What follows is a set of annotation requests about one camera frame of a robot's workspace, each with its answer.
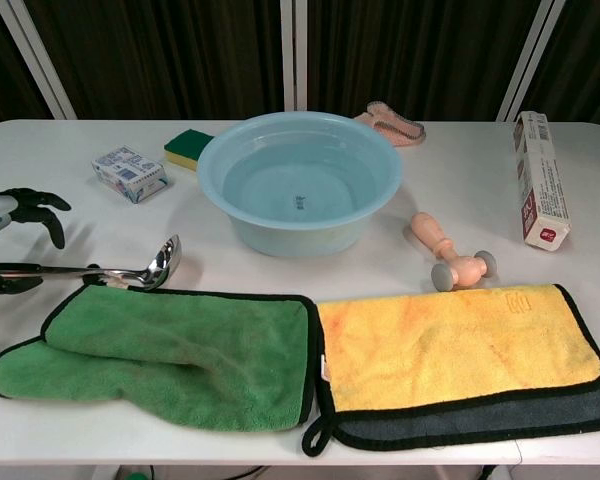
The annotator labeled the stainless steel ladle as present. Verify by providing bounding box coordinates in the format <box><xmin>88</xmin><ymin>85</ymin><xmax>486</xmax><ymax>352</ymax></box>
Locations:
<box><xmin>0</xmin><ymin>234</ymin><xmax>182</xmax><ymax>292</ymax></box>

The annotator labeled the yellow grey microfiber towel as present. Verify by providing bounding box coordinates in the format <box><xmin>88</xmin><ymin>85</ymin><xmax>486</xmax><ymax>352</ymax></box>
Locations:
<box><xmin>301</xmin><ymin>283</ymin><xmax>600</xmax><ymax>458</ymax></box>

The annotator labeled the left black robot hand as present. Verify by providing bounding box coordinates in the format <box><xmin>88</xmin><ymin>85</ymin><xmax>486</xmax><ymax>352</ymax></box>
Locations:
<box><xmin>0</xmin><ymin>187</ymin><xmax>72</xmax><ymax>295</ymax></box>

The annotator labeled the light blue plastic basin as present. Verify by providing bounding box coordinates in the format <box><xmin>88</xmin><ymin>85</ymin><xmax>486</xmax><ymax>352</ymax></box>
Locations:
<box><xmin>195</xmin><ymin>111</ymin><xmax>405</xmax><ymax>259</ymax></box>

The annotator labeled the green yellow sponge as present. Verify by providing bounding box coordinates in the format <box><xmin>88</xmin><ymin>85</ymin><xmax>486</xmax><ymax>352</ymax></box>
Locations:
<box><xmin>163</xmin><ymin>128</ymin><xmax>215</xmax><ymax>172</ymax></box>

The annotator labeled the blue white soap box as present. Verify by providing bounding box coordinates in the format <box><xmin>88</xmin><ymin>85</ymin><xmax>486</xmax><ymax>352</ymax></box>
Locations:
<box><xmin>90</xmin><ymin>144</ymin><xmax>170</xmax><ymax>205</ymax></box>

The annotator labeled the long white red box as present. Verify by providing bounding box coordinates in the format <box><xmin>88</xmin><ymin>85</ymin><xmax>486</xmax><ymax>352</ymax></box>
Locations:
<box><xmin>512</xmin><ymin>110</ymin><xmax>572</xmax><ymax>252</ymax></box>

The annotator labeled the wooden massage roller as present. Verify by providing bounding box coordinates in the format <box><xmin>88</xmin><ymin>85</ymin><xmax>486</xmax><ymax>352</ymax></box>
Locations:
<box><xmin>411</xmin><ymin>211</ymin><xmax>498</xmax><ymax>291</ymax></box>

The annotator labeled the white frame post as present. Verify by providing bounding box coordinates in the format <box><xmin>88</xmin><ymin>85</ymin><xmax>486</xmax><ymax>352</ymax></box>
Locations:
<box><xmin>495</xmin><ymin>0</ymin><xmax>566</xmax><ymax>122</ymax></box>
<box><xmin>0</xmin><ymin>0</ymin><xmax>78</xmax><ymax>120</ymax></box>
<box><xmin>278</xmin><ymin>0</ymin><xmax>309</xmax><ymax>119</ymax></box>

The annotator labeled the green microfiber towel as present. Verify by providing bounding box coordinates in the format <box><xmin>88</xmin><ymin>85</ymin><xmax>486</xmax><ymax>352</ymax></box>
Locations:
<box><xmin>0</xmin><ymin>264</ymin><xmax>315</xmax><ymax>433</ymax></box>

